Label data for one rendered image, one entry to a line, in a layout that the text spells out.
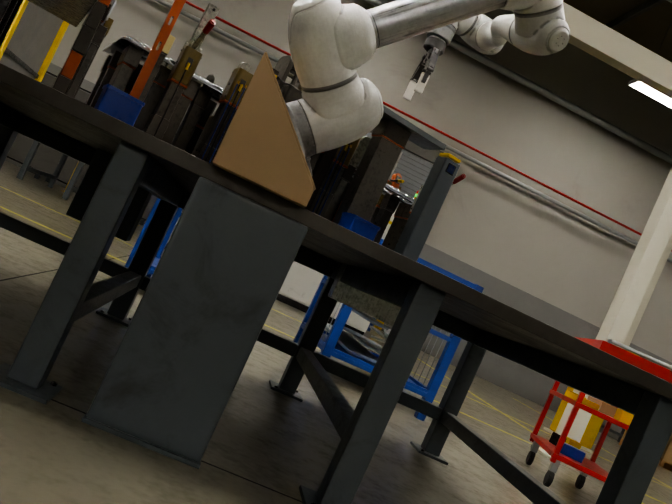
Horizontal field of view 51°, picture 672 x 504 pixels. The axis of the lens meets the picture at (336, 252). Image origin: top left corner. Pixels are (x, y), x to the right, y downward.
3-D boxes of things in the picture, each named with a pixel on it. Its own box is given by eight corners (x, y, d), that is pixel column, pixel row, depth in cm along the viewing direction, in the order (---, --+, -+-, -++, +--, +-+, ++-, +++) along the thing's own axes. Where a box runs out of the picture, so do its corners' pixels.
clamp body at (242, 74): (201, 177, 237) (248, 78, 239) (210, 179, 227) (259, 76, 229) (184, 169, 234) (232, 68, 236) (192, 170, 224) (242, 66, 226)
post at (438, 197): (400, 272, 260) (449, 165, 262) (411, 276, 253) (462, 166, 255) (385, 264, 256) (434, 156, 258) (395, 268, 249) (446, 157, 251)
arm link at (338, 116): (321, 163, 188) (396, 136, 191) (303, 99, 179) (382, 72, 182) (306, 145, 202) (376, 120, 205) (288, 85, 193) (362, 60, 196)
